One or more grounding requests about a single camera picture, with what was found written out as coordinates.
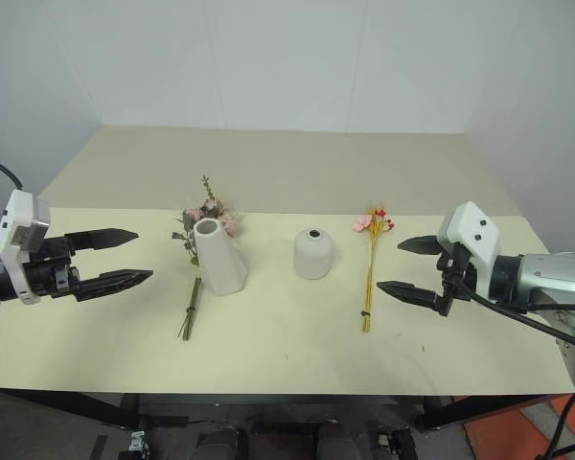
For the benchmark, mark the tall white ceramic vase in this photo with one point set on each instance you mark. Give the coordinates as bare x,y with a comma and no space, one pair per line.
220,261

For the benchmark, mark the pink rose green-stem bouquet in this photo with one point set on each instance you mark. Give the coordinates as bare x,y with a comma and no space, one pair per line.
191,306

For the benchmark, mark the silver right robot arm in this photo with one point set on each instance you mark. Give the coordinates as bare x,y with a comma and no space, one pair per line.
546,282

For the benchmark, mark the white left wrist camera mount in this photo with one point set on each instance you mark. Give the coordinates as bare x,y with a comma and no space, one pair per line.
18,225

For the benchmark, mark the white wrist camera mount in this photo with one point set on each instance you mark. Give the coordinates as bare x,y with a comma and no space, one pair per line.
476,235
18,225

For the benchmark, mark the dark rounded shape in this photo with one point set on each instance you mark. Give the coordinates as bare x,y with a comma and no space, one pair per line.
218,443

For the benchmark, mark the black metal table frame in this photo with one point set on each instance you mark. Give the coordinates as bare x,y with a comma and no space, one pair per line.
67,407

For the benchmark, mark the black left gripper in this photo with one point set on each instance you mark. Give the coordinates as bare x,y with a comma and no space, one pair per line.
48,277

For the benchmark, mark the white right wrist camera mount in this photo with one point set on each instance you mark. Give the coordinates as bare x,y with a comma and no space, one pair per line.
476,235

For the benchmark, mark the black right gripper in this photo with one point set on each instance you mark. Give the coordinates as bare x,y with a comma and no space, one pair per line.
454,273

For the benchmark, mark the yellow-stem pink red flower bunch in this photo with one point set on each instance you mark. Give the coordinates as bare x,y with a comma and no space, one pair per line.
369,287

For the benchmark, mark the short round white vase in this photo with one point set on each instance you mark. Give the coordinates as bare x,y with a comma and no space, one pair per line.
315,256

